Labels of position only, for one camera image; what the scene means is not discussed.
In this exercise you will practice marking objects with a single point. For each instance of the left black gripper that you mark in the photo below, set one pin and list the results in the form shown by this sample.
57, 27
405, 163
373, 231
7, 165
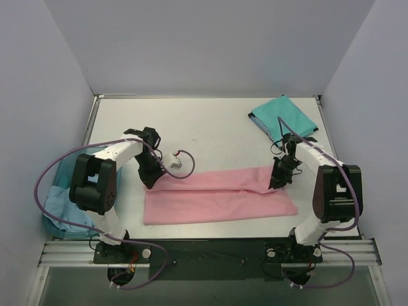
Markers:
152, 172

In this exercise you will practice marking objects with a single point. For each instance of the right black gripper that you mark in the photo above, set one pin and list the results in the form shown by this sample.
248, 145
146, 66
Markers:
280, 172

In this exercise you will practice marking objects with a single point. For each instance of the pink t shirt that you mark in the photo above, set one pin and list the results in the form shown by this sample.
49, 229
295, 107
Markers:
216, 196

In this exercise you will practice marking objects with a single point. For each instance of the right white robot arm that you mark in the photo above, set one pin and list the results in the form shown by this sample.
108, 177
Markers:
337, 201

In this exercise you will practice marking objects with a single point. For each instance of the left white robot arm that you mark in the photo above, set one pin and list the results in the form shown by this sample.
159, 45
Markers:
94, 181

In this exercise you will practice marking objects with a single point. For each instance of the dark folded shirt underneath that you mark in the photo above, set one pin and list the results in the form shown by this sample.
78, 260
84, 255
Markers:
261, 126

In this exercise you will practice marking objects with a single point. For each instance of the teal folded t shirt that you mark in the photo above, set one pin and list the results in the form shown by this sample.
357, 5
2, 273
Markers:
269, 113

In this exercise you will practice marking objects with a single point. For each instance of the teal plastic bin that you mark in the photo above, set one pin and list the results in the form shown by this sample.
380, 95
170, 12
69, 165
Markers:
63, 179

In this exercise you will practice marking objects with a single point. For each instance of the light blue t shirt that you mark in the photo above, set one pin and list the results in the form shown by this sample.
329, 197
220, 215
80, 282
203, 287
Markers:
59, 205

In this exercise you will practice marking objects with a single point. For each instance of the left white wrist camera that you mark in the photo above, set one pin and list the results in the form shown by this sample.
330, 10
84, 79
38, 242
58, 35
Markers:
171, 160

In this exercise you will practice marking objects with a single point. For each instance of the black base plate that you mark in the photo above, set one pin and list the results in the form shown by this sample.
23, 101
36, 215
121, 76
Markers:
217, 259

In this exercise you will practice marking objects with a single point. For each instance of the aluminium front rail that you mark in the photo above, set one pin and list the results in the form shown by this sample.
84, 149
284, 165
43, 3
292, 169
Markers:
67, 254

